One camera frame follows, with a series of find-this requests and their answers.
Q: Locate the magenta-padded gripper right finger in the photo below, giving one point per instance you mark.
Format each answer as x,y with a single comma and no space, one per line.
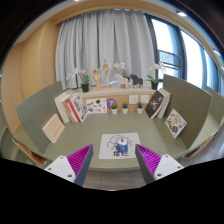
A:
167,165

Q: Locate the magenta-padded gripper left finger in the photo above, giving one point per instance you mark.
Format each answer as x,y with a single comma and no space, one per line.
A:
59,166

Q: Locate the blue and white computer mouse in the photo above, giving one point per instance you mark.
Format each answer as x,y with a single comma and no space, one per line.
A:
121,146

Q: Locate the white mouse pad with drawing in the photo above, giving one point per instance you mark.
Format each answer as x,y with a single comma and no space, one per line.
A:
106,148

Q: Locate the beige card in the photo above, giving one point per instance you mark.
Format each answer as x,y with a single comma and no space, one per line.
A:
53,128

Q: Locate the colourful sticker sheet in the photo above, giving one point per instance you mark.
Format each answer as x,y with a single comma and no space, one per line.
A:
175,123

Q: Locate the brown book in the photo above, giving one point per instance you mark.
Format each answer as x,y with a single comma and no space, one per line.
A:
68,113

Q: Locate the green desk partition panel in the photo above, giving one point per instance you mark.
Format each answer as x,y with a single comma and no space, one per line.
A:
190,103
36,110

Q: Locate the small plant in white pot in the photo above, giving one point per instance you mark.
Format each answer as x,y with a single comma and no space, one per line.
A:
140,110
114,111
125,110

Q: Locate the red and white magazine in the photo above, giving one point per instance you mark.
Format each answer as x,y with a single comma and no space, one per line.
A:
77,106

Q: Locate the black book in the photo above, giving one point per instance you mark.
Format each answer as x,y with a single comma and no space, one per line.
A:
154,104

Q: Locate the white spiral-bound book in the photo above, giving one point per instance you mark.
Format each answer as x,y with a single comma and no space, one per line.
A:
165,101

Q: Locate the white illustrated card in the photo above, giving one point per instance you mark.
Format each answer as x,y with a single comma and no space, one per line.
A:
96,105

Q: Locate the white orchid in black pot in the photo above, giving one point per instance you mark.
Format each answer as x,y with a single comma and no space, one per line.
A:
85,87
154,85
120,66

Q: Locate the purple round number sign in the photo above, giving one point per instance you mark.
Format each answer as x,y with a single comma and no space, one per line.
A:
112,101

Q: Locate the black wooden horse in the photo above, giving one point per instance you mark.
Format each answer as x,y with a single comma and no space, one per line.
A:
136,80

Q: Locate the pink wooden horse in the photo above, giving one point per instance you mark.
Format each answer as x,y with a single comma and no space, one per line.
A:
121,81

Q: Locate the wooden hand model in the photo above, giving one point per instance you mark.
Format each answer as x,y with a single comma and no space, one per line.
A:
96,76

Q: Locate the wooden artist mannequin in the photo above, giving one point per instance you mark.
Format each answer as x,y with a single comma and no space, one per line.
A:
106,70

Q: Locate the dark-framed window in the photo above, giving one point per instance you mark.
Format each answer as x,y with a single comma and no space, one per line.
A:
191,53

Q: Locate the grey curtain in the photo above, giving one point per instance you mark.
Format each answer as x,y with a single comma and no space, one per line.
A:
103,36

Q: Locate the ceiling light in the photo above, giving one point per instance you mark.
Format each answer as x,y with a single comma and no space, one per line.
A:
181,14

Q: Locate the white wall socket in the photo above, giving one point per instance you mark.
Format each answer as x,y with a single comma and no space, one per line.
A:
133,99
144,99

